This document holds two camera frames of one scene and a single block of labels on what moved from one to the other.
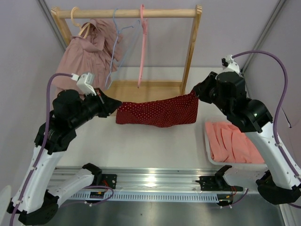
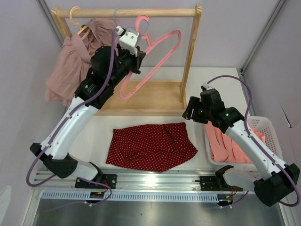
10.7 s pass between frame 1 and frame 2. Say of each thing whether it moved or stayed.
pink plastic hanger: moved
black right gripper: moved
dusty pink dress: stayed
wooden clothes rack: stayed
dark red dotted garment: moved
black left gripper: moved
